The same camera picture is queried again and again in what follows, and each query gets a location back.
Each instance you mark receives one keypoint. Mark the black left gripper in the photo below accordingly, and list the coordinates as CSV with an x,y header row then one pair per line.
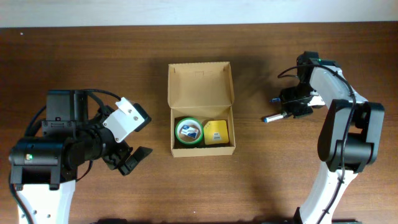
x,y
116,154

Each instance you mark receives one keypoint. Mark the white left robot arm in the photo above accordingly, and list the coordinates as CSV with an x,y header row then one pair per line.
x,y
78,128

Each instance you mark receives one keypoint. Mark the blue ballpoint pen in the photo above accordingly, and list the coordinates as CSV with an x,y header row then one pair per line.
x,y
275,100

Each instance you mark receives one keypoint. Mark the white blue staples box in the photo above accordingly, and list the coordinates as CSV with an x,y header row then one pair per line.
x,y
189,131

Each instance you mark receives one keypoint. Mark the blue white whiteboard marker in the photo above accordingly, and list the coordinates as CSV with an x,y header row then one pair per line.
x,y
275,117

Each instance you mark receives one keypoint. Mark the yellow spiral notepad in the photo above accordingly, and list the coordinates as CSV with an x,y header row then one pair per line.
x,y
216,132

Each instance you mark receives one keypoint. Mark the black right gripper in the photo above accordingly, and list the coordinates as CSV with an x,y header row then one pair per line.
x,y
294,103

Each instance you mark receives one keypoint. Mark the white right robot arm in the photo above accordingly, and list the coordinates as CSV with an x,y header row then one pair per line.
x,y
350,135

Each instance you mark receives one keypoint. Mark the green tape roll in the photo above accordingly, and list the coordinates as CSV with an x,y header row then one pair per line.
x,y
187,140

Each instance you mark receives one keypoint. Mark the brown cardboard box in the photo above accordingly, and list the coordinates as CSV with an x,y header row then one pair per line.
x,y
203,91

